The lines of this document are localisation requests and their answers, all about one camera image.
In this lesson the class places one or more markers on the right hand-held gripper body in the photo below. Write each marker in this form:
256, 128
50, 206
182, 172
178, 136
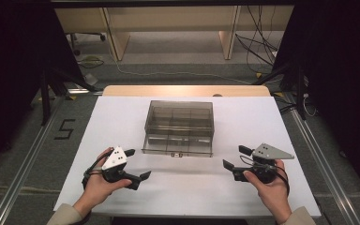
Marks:
270, 151

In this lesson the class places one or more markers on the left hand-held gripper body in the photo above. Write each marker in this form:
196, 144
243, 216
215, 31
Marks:
115, 161

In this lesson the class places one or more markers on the smoky clear drawer organizer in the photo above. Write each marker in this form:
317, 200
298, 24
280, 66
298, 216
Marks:
181, 115

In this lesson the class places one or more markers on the person's left hand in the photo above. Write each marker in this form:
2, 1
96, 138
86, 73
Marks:
95, 190

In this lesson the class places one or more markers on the person's right hand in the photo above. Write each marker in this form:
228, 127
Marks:
273, 197

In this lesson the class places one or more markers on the black metal stand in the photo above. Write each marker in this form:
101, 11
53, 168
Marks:
300, 93
45, 100

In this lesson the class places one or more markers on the light wooden table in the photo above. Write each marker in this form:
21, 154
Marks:
184, 90

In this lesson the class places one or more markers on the black curtain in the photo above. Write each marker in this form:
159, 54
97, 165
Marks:
340, 78
9, 62

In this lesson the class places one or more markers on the office chair base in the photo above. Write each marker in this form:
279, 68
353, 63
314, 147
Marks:
87, 35

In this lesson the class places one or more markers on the beige office desk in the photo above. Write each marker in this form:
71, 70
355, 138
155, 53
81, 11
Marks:
175, 18

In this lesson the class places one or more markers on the long aluminium floor rail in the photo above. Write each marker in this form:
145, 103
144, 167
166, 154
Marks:
328, 168
18, 178

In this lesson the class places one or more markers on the short aluminium rail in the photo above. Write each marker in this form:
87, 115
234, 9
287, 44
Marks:
84, 91

